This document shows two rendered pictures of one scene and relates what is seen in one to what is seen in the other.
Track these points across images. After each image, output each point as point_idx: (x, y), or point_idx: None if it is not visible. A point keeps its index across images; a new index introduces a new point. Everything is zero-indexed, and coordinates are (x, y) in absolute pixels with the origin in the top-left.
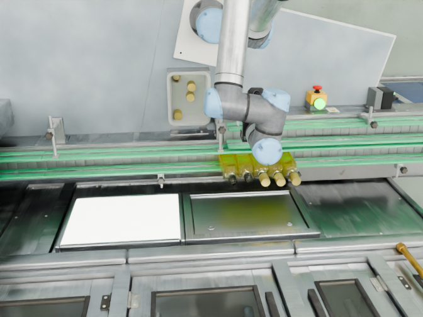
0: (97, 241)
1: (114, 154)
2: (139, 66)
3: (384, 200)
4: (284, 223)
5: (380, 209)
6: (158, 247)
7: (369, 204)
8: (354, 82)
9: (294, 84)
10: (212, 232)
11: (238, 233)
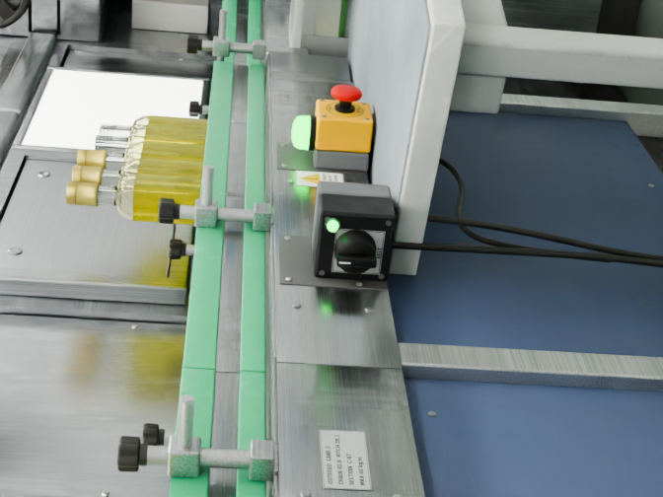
0: (49, 90)
1: (229, 30)
2: None
3: (103, 458)
4: (19, 247)
5: (54, 431)
6: (7, 131)
7: (91, 421)
8: (391, 144)
9: (372, 68)
10: (28, 174)
11: (5, 191)
